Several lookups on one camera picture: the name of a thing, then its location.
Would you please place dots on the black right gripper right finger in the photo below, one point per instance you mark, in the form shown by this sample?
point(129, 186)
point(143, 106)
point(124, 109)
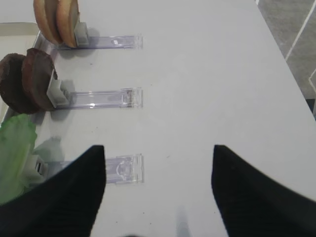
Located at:
point(251, 204)

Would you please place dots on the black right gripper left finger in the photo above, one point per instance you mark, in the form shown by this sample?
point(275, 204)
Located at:
point(64, 206)

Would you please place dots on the clear rack lettuce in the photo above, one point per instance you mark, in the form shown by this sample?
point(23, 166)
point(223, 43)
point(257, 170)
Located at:
point(117, 170)

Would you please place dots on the green lettuce leaf standing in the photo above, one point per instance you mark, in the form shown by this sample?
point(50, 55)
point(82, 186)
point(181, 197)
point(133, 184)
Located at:
point(17, 140)

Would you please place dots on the brown meat patty inner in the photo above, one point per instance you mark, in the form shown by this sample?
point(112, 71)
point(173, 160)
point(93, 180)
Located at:
point(11, 88)

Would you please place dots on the brown meat patty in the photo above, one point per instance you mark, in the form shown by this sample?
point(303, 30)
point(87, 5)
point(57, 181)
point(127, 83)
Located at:
point(37, 69)
point(11, 88)

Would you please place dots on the brown meat patty outer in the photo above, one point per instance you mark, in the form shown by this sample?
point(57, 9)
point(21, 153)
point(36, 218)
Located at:
point(37, 69)

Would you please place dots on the clear rack patty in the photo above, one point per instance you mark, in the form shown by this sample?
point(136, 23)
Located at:
point(63, 99)

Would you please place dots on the clear rack right bun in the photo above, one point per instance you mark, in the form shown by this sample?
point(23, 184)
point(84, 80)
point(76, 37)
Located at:
point(85, 41)

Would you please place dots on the bun half right outer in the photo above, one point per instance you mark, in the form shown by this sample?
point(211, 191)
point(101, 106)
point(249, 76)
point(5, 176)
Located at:
point(67, 16)

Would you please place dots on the bun half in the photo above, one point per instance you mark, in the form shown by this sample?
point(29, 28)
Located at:
point(67, 16)
point(45, 15)

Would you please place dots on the bun half right inner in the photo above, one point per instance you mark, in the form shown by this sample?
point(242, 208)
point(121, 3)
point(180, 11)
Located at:
point(45, 15)

